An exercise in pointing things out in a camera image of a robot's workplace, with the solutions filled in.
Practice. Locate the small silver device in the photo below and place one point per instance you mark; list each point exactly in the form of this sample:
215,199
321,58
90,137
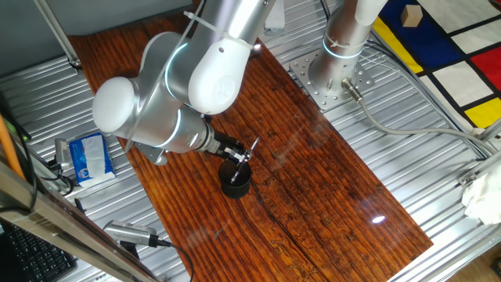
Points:
62,150

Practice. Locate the black clear gel pen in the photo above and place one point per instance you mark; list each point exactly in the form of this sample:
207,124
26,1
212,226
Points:
238,170

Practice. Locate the silver camera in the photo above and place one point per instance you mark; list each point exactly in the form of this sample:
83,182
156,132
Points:
129,232

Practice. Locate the blue tissue pack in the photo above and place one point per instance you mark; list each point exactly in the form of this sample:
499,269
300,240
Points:
92,158

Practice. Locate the grey metal pole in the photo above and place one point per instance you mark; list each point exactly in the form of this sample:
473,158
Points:
58,35

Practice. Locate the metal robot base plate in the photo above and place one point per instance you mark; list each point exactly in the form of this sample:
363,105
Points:
309,84

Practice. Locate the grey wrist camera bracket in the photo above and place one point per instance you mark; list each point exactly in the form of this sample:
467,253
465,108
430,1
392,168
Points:
150,153

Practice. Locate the black camera stand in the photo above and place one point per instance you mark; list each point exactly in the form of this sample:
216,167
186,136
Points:
129,248

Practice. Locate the orange pole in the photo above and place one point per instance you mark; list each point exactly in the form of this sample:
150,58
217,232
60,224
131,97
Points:
9,149

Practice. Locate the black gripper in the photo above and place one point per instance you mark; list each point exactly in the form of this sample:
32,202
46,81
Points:
225,145

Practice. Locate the glossy wooden board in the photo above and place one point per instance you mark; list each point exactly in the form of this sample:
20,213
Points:
313,176

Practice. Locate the metal frame beam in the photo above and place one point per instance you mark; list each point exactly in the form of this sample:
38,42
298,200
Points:
58,219

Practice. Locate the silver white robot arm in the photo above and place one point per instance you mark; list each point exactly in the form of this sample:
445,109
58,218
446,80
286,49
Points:
176,98

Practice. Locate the white crumpled cloth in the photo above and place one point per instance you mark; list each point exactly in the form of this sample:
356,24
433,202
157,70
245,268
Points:
483,199

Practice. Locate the small wooden cube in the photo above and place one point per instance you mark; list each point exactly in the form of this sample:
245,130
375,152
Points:
411,15

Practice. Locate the aluminium corner bracket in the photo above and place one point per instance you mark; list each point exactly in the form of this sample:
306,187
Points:
467,178

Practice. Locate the black mesh pen holder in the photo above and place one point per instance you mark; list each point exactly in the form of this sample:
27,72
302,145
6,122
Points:
235,190

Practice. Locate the white rectangular device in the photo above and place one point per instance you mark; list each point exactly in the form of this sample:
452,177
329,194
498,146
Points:
277,17

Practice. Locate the colour block checked cloth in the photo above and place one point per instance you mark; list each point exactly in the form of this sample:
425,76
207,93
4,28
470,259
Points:
462,47

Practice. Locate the black keyboard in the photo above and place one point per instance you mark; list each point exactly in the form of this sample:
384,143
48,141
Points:
35,254

